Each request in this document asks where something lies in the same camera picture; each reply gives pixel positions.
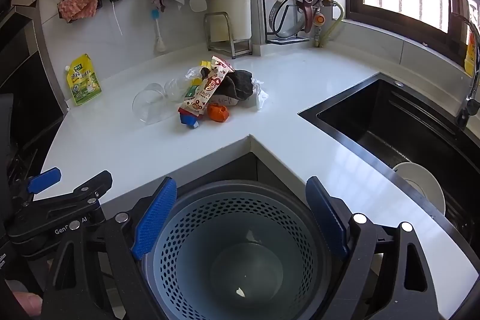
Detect orange gas valve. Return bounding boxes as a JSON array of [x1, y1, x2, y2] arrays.
[[313, 0, 334, 43]]

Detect clear plastic bag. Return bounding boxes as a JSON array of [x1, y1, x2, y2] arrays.
[[165, 66, 205, 103]]

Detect thin white stick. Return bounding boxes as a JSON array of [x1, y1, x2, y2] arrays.
[[112, 1, 123, 36]]

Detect yellow green spout pouch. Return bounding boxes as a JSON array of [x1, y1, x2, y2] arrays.
[[67, 54, 103, 106]]

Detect chrome faucet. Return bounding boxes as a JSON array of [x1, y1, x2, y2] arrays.
[[450, 0, 480, 130]]

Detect white plate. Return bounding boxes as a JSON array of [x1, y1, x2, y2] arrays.
[[392, 162, 447, 217]]

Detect clear plastic cup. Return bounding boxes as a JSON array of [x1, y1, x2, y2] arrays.
[[132, 82, 169, 124]]

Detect metal cutting board holder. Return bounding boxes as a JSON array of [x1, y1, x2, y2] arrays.
[[203, 12, 253, 60]]

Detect glass pot lid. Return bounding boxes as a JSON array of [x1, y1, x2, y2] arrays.
[[270, 0, 319, 37]]

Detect orange crumpled wrapper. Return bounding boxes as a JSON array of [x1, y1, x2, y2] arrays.
[[207, 103, 229, 123]]

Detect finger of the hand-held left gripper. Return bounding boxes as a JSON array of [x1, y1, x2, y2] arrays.
[[11, 170, 114, 228], [12, 167, 63, 207]]

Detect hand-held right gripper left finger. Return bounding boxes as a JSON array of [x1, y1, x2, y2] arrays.
[[43, 175, 178, 320]]

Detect printed snack wrapper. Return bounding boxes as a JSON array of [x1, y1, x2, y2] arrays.
[[178, 55, 230, 118]]

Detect black lid rack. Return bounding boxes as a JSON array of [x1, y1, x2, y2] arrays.
[[260, 0, 323, 45]]

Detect crumpled white plastic bag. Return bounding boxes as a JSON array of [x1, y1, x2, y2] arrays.
[[250, 76, 270, 111]]

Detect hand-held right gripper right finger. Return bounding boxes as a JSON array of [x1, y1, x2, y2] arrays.
[[305, 175, 441, 320]]

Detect blue handled bottle brush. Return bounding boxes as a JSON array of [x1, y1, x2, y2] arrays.
[[151, 9, 167, 54]]

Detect dark grey cloth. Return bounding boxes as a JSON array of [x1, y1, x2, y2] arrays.
[[200, 67, 256, 101]]

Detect dark kitchen appliance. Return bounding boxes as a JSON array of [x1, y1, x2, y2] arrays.
[[0, 0, 68, 193]]

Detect black kitchen sink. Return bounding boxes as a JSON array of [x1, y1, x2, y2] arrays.
[[298, 72, 480, 257]]

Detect pink dish cloth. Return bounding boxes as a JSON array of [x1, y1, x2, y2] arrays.
[[57, 0, 104, 24]]

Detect grey perforated trash bin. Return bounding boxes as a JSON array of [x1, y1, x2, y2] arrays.
[[140, 179, 351, 320]]

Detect green and white carton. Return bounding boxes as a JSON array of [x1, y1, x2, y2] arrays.
[[183, 77, 241, 108]]

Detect yellow green gas hose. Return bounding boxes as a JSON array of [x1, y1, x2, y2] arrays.
[[319, 1, 346, 49]]

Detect yellow detergent bottle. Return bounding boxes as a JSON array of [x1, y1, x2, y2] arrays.
[[464, 31, 480, 77]]

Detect person's left hand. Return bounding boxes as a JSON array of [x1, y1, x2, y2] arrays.
[[13, 291, 44, 316]]

